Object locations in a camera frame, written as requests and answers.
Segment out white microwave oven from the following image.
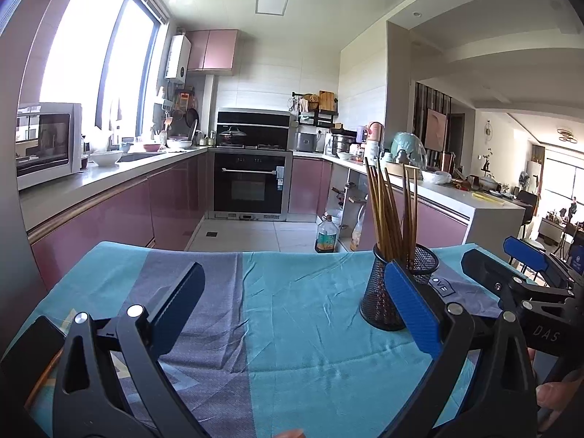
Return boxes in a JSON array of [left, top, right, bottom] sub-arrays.
[[16, 103, 84, 191]]

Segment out person's right hand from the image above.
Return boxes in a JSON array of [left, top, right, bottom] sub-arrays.
[[527, 347, 584, 410]]

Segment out pink window-side counter cabinets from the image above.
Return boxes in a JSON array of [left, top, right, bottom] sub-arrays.
[[18, 146, 215, 290]]

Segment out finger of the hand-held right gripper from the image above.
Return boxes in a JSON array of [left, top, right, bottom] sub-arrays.
[[503, 236, 584, 288], [461, 249, 571, 313]]

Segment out pot with glass lid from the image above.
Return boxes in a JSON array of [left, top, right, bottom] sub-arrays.
[[219, 127, 247, 147]]

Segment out black mesh holder cup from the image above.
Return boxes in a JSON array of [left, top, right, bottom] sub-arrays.
[[360, 243, 439, 331]]

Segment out teal and grey tablecloth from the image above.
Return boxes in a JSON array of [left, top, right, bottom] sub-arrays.
[[0, 241, 534, 438]]

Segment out teal dome food cover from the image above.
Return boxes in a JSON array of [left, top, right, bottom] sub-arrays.
[[391, 132, 427, 167]]

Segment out white wall water heater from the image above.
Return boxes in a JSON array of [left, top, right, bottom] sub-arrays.
[[165, 34, 192, 80]]

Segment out dark dining chair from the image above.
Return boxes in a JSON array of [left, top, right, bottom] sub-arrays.
[[515, 191, 539, 238]]

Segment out black range hood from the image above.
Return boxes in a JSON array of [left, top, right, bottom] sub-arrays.
[[216, 108, 297, 150]]

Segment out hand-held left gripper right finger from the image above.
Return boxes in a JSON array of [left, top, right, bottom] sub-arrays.
[[383, 259, 541, 438]]

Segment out framed wall picture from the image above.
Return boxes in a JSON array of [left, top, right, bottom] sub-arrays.
[[425, 108, 450, 152]]

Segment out pink peninsula counter cabinets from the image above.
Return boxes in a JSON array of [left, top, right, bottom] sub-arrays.
[[287, 150, 525, 256]]

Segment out bunch of wooden chopsticks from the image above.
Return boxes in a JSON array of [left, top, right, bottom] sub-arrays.
[[364, 156, 420, 284]]

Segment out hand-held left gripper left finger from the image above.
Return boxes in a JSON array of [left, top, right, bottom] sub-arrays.
[[52, 262, 211, 438]]

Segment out black flat rectangular object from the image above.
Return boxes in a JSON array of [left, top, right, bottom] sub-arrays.
[[0, 316, 66, 402]]

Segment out white bowl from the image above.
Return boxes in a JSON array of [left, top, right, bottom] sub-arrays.
[[90, 150, 124, 167]]

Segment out pink wall cabinet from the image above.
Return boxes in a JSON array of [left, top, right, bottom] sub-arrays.
[[186, 30, 239, 73]]

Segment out black built-in oven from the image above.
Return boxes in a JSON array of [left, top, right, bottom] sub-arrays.
[[213, 151, 293, 215]]

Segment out stainless steel pot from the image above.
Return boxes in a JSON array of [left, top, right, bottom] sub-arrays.
[[331, 134, 356, 156]]

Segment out black wall rack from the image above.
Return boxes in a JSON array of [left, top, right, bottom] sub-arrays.
[[292, 91, 339, 126]]

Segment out plastic cooking oil bottle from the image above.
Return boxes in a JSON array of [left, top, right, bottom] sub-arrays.
[[315, 214, 339, 254]]

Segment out large kitchen window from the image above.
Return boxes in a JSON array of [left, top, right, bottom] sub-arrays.
[[39, 0, 169, 140]]

